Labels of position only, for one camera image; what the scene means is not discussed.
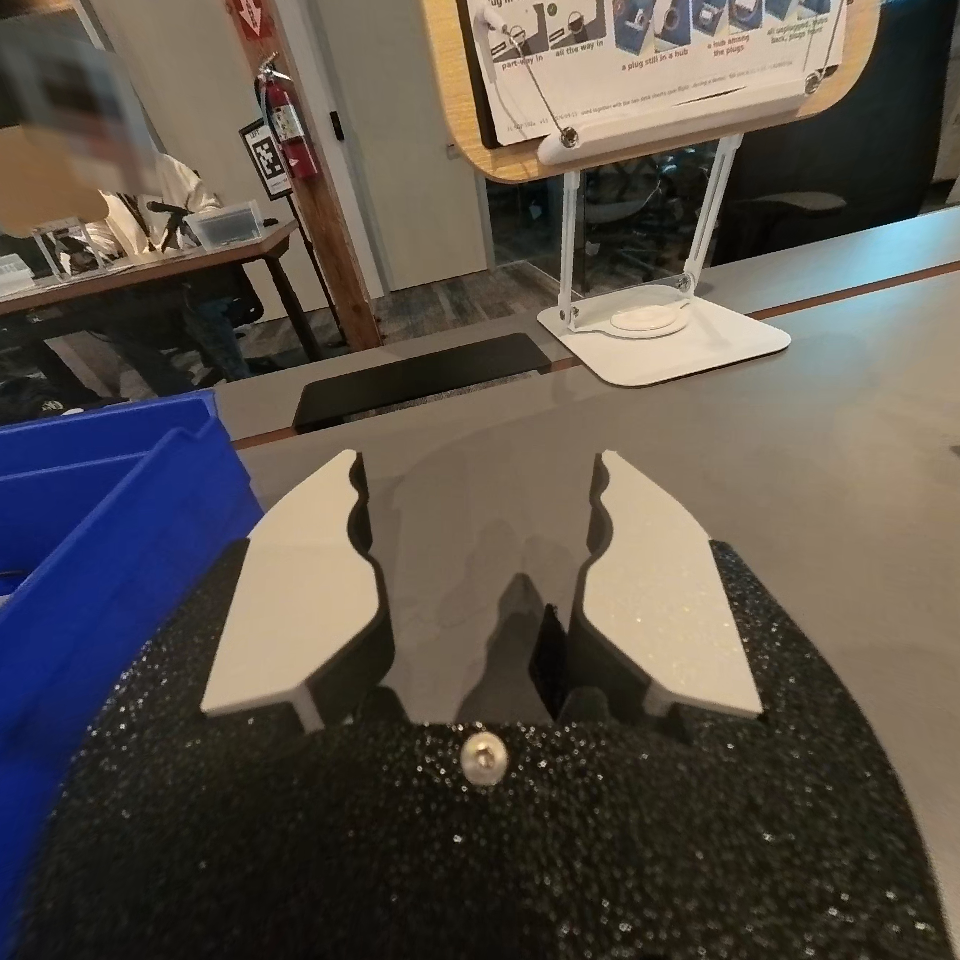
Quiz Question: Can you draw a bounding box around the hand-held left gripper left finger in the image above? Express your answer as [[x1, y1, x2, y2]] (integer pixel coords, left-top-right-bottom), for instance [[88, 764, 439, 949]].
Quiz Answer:
[[199, 448, 397, 735]]

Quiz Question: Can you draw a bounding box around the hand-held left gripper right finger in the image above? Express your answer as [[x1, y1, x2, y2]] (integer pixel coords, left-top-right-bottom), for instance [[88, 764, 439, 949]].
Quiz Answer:
[[566, 448, 766, 721]]

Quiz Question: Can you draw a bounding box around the blue plastic bin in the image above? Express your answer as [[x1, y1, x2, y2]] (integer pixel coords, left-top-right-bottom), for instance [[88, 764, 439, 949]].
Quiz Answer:
[[0, 390, 265, 946]]

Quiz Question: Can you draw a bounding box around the black backpack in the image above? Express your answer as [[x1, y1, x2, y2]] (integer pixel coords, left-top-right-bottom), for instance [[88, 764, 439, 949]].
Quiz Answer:
[[0, 373, 106, 429]]

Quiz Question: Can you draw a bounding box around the brown wooden table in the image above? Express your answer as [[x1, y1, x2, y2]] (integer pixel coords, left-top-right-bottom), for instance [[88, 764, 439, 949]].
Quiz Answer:
[[0, 217, 324, 369]]

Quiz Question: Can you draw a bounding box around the clear plastic container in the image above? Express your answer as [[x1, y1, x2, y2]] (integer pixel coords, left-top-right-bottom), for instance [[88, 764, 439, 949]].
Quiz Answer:
[[183, 201, 264, 249]]

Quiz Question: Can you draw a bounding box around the clear acrylic stand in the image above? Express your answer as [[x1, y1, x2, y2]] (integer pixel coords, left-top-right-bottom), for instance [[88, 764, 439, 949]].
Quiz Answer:
[[33, 217, 114, 282]]

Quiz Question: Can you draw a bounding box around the black white marker sign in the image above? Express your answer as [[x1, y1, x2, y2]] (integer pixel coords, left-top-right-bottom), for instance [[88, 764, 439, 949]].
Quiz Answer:
[[238, 118, 295, 200]]

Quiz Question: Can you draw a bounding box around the grey door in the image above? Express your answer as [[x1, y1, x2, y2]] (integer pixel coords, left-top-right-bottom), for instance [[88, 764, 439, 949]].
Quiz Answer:
[[315, 0, 496, 294]]

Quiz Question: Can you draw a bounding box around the red fire extinguisher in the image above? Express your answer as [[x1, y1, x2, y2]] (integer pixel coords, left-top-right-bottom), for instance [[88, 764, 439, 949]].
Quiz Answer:
[[255, 52, 316, 181]]

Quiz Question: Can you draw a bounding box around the brown cardboard board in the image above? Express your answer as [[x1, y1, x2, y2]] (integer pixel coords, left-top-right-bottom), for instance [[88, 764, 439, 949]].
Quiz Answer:
[[0, 127, 106, 234]]

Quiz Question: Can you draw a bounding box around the printed instruction sheet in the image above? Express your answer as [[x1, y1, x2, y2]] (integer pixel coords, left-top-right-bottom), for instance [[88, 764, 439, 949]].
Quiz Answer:
[[468, 0, 849, 147]]

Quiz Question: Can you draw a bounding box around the black partition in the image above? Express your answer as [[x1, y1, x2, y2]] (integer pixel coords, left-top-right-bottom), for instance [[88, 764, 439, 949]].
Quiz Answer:
[[742, 0, 960, 226]]

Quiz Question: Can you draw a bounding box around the instruction board on stand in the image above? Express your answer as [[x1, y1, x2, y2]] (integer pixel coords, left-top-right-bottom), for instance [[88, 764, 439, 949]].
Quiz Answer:
[[420, 0, 905, 185]]

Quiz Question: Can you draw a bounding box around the black desk cable cover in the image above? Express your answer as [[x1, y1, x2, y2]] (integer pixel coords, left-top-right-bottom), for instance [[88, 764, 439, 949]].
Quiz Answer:
[[292, 333, 556, 436]]

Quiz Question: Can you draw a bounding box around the wooden post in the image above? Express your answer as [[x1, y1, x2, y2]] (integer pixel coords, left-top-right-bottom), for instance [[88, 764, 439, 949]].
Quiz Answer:
[[273, 0, 384, 354]]

